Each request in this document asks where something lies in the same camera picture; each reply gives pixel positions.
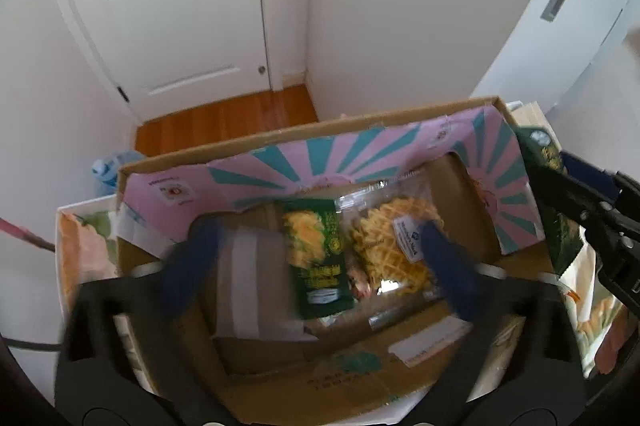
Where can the grey translucent packet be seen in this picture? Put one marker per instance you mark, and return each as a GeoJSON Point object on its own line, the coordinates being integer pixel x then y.
{"type": "Point", "coordinates": [250, 286]}

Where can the black curved pole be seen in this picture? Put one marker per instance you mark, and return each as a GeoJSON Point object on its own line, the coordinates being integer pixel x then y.
{"type": "Point", "coordinates": [35, 345]}

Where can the floral tablecloth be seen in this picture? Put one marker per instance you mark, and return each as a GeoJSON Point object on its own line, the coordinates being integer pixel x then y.
{"type": "Point", "coordinates": [595, 316]}

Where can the green cracker packet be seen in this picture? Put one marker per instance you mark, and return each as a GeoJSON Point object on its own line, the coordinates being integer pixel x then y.
{"type": "Point", "coordinates": [315, 256]}

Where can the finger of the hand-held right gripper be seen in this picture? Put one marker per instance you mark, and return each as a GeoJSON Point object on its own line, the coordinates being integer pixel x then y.
{"type": "Point", "coordinates": [590, 171]}
{"type": "Point", "coordinates": [565, 196]}

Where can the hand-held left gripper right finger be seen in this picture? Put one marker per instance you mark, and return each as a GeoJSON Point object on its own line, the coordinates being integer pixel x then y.
{"type": "Point", "coordinates": [450, 266]}

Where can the cardboard box with pink flaps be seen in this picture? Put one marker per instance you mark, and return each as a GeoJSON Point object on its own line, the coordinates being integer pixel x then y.
{"type": "Point", "coordinates": [320, 356]}

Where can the white door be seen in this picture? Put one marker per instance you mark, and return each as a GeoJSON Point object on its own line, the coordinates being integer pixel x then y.
{"type": "Point", "coordinates": [165, 5]}

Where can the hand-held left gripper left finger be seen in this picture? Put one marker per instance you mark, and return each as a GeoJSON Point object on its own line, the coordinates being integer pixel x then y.
{"type": "Point", "coordinates": [192, 261]}

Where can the pink stick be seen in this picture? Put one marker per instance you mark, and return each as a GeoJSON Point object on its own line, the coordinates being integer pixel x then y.
{"type": "Point", "coordinates": [25, 235]}

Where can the clear waffle packet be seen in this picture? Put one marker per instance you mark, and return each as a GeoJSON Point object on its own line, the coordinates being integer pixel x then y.
{"type": "Point", "coordinates": [390, 246]}

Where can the white wardrobe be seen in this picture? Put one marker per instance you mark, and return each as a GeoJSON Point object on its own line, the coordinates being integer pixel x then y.
{"type": "Point", "coordinates": [565, 5]}

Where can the blue water bottle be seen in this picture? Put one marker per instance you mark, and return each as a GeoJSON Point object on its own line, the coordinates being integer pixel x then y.
{"type": "Point", "coordinates": [112, 171]}

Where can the dark green snack packet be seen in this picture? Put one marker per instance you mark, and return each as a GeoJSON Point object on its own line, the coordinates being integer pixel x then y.
{"type": "Point", "coordinates": [540, 145]}

